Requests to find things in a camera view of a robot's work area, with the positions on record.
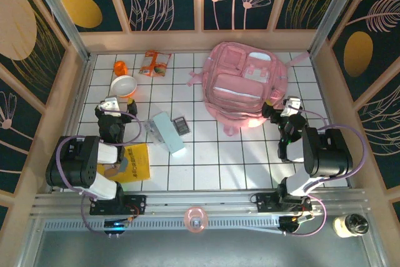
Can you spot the clear plastic pouch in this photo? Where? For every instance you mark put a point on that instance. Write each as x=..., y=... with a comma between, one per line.
x=149, y=127

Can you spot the pink backpack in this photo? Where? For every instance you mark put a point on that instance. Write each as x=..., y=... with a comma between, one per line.
x=237, y=92

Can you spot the light blue pencil case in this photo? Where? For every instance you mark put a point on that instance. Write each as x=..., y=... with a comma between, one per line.
x=168, y=132

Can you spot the yellow book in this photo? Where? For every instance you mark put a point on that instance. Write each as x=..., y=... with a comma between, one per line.
x=137, y=164

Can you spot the black calculator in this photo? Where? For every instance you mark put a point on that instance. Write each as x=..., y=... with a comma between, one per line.
x=181, y=126

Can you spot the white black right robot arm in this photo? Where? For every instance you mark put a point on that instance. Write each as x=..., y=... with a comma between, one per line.
x=328, y=154

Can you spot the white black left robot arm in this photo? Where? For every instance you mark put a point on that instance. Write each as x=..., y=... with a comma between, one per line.
x=75, y=160

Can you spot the orange snack bag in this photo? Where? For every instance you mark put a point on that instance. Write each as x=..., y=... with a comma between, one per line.
x=155, y=64

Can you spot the white orange bowl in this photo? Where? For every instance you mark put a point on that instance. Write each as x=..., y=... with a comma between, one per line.
x=123, y=85

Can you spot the small orange plastic cup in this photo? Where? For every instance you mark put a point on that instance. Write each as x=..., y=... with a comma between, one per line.
x=120, y=68

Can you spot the black controller board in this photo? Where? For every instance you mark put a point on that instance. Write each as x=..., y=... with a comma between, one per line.
x=115, y=224
x=289, y=224

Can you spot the white bottle black lid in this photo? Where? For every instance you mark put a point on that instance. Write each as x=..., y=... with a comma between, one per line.
x=343, y=226

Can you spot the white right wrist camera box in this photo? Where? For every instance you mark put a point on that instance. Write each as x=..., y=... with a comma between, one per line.
x=292, y=106

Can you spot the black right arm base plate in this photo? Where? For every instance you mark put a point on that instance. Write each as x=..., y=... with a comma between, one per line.
x=265, y=204

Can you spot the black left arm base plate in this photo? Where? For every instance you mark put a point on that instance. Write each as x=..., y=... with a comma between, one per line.
x=137, y=204

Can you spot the aluminium mounting rail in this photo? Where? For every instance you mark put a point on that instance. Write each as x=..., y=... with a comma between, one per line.
x=203, y=199

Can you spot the aluminium frame post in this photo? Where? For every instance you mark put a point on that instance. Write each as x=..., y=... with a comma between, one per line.
x=336, y=7
x=61, y=17

